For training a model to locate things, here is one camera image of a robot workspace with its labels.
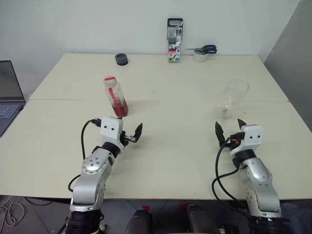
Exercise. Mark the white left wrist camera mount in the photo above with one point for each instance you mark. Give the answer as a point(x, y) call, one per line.
point(111, 130)

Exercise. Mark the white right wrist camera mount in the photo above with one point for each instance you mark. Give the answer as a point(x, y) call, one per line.
point(253, 137)

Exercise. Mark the dark grey laptop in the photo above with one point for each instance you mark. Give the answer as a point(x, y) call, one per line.
point(9, 83)

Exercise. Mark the plastic bottle with red liquid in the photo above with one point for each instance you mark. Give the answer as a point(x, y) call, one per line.
point(119, 104)

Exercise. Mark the clear plastic wine glass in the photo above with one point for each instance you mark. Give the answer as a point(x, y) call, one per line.
point(235, 92)

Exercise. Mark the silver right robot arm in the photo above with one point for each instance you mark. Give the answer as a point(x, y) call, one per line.
point(260, 175)

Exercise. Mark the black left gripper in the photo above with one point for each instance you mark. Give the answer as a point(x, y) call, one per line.
point(126, 139)

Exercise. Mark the dark rounded shape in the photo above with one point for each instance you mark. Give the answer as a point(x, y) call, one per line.
point(139, 221)
point(202, 219)

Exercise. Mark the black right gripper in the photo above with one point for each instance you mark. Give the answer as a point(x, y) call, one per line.
point(233, 144)

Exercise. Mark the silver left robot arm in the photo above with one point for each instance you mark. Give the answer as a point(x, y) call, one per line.
point(90, 185)

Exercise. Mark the clear tape roll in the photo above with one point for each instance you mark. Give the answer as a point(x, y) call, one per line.
point(200, 58)

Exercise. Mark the boxed colour marker set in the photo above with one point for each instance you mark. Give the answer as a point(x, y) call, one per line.
point(174, 48)

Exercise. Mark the red tape piece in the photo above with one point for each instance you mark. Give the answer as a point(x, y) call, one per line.
point(182, 207)
point(145, 207)

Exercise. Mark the grey partition panel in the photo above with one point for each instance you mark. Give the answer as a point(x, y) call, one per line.
point(290, 61)

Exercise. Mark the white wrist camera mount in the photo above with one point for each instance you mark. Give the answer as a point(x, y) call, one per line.
point(253, 137)
point(111, 130)

